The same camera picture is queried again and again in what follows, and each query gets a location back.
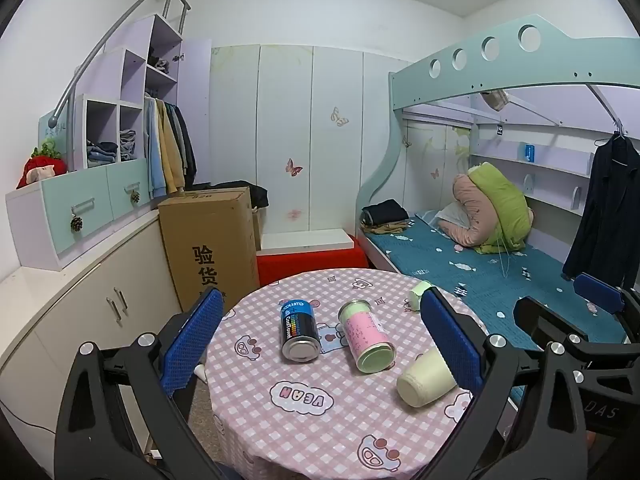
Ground black and blue can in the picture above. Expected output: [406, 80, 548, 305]
[279, 299, 322, 363]

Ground folded tan clothes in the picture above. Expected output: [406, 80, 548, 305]
[362, 220, 412, 236]

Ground white low cabinet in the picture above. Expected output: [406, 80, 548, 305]
[0, 204, 213, 453]

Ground pink can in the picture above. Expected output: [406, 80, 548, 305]
[338, 299, 396, 374]

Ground teal drawer unit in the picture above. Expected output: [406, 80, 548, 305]
[6, 156, 162, 272]

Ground beige hanging lamp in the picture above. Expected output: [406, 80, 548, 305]
[481, 89, 511, 112]

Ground hanging clothes on rail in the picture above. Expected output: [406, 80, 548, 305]
[155, 99, 187, 194]

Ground blue printed bed sheet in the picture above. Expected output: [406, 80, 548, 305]
[367, 210, 633, 347]

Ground green quilt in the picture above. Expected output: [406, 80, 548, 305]
[467, 162, 535, 255]

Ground red strawberry plush toy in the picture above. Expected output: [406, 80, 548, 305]
[16, 141, 69, 190]

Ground grey metal handrail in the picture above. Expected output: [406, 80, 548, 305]
[50, 0, 192, 130]

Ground white board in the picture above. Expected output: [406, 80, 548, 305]
[260, 228, 357, 256]

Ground teal bunk bed frame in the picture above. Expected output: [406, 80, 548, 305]
[357, 10, 640, 281]

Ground black bag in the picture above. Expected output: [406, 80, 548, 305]
[210, 181, 271, 209]

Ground pink quilt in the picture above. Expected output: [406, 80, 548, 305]
[439, 174, 506, 248]

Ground purple stair cabinet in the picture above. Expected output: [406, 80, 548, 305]
[39, 14, 213, 196]

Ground red box white top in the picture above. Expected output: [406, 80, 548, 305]
[256, 234, 370, 289]

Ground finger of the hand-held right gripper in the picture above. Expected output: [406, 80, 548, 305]
[514, 296, 593, 357]
[572, 272, 640, 343]

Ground pale green paper cup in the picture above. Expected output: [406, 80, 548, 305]
[409, 281, 435, 312]

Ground cream paper cup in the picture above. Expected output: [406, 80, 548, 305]
[396, 346, 457, 407]

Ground brown cardboard box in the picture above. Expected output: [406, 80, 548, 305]
[158, 187, 261, 313]

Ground dark hanging coat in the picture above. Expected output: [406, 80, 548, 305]
[165, 102, 198, 187]

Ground white wardrobe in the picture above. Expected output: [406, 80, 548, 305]
[210, 44, 417, 237]

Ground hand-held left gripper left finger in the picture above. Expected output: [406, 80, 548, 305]
[54, 287, 226, 480]

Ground folded jeans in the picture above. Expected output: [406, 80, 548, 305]
[86, 140, 119, 167]

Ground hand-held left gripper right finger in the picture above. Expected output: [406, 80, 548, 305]
[419, 287, 596, 480]

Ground dark hanging jacket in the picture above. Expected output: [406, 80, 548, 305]
[562, 132, 640, 286]

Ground white pillow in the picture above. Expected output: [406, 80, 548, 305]
[434, 204, 471, 227]

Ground pink checked tablecloth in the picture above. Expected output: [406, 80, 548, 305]
[205, 267, 501, 480]

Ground folded black clothes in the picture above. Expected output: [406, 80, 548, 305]
[361, 200, 410, 226]

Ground light blue hanging shirt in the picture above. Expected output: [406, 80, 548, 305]
[143, 97, 167, 199]

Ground black floor cable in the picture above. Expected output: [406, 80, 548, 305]
[0, 404, 57, 435]

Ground clothes hanger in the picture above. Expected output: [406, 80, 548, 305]
[595, 117, 630, 150]

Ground white wall shelf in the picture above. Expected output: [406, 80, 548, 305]
[470, 137, 597, 217]

